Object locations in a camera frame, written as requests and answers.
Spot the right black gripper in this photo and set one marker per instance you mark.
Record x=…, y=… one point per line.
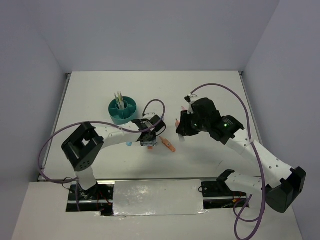
x=183, y=129

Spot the orange highlighter marker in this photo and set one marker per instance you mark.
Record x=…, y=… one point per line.
x=180, y=136

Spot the teal round organizer container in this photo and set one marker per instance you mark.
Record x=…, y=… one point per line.
x=123, y=116

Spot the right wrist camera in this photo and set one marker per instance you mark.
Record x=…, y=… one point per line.
x=191, y=99

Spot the silver foil cover plate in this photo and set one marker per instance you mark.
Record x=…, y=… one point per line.
x=157, y=198

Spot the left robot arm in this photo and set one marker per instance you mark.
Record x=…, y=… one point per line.
x=82, y=147

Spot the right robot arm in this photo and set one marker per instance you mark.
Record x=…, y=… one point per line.
x=281, y=182

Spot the yellow thin pen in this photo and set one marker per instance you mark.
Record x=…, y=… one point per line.
x=120, y=96

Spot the orange utility cutter pen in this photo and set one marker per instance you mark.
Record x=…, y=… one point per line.
x=167, y=144

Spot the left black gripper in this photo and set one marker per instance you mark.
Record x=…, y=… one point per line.
x=152, y=143

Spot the clear pen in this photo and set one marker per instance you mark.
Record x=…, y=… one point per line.
x=122, y=104

